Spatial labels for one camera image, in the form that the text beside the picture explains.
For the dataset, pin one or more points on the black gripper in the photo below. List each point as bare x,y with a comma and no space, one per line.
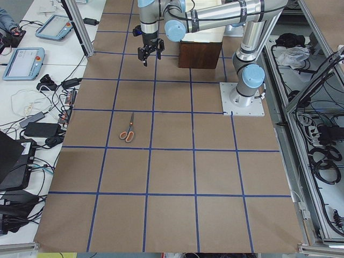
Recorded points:
149,40

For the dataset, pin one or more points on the grey orange scissors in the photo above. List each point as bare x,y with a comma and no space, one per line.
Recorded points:
128,135

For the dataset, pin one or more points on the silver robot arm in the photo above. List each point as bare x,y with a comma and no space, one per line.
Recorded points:
258,17

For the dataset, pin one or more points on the dark wooden drawer cabinet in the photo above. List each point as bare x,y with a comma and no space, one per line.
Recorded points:
199,55

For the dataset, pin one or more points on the blue teach pendant far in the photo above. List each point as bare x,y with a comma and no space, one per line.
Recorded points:
55,28

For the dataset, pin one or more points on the blue teach pendant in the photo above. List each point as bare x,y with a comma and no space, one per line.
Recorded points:
55,28
24,64

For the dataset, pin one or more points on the blue teach pendant near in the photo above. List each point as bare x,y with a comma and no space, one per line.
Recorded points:
24,64

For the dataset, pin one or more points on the black power adapter brick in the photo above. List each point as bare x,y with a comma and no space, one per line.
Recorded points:
42,130

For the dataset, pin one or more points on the white crumpled cloth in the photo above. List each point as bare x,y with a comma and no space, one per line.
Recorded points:
293,57

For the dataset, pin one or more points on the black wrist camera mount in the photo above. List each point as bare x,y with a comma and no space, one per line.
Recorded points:
137,31

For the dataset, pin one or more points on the aluminium frame post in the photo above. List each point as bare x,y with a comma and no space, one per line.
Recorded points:
77,22

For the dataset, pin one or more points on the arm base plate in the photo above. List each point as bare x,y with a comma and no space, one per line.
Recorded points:
234,104

